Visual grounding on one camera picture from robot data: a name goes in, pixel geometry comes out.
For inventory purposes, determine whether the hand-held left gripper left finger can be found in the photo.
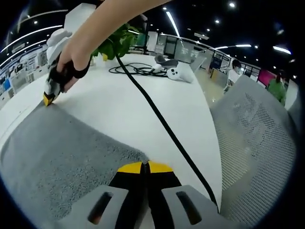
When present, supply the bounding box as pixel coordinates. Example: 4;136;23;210
56;161;146;229

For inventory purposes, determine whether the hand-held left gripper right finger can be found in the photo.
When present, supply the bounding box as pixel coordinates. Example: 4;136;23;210
145;161;226;229

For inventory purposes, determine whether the grey towel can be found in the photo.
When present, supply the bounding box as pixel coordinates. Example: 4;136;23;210
0;104;150;222

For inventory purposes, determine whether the person's right hand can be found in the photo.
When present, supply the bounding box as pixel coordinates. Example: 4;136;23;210
57;42;92;94

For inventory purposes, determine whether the white table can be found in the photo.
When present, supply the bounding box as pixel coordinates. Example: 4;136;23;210
0;53;224;229

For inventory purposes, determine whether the green potted plant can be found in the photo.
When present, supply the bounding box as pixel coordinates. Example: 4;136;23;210
91;22;141;62

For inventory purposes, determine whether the grey mesh office chair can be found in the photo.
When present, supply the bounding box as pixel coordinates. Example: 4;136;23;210
209;75;300;229

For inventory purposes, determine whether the white plush toy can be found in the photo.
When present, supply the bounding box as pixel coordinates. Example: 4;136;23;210
166;66;195;84

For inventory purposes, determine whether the pink panel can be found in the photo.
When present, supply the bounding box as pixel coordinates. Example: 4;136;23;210
258;69;271;88

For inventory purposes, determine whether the long black cable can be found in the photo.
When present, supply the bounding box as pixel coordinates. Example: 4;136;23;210
115;52;220;213

